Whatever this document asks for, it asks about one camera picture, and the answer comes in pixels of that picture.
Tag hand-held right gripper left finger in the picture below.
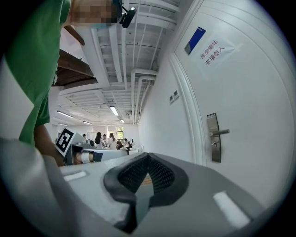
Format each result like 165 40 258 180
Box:
59 152 149 234

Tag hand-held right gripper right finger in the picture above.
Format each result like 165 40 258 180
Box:
138 152 266 237

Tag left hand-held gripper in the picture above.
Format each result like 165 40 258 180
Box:
55 126 130 166

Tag silver door lock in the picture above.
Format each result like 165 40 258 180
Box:
206 112 230 163

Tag person's left forearm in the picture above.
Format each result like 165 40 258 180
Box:
34 124 66 167

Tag white door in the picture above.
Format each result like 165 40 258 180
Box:
173 0 295 210

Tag blue door sign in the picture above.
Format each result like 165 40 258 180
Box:
184 26 207 56

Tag person's left hand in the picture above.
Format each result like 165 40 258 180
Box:
73 150 83 165

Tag white ceiling pipes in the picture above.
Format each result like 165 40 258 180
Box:
130 68 158 125

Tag person's green shirt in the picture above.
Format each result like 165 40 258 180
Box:
4 0 72 147

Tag brown wooden beam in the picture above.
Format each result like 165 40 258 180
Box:
63 25 86 46

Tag blue face mask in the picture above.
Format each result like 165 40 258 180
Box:
89 22 112 30

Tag person's head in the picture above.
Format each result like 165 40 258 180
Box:
67 0 123 30

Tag white paper notice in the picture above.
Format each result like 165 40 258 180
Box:
196 34 244 76

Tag white door frame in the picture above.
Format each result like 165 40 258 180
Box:
169 52 207 166

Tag black head-worn camera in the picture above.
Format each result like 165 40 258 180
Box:
118 6 137 29

